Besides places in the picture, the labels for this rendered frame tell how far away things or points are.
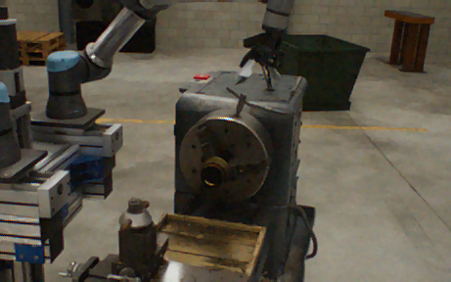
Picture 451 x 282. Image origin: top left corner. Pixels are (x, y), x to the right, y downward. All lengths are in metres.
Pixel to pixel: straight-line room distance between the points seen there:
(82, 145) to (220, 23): 9.89
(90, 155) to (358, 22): 10.55
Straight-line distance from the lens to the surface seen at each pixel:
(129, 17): 1.85
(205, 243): 1.62
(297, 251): 2.29
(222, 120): 1.68
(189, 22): 11.73
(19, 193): 1.51
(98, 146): 1.94
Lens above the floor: 1.71
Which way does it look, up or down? 19 degrees down
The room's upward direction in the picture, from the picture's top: 2 degrees clockwise
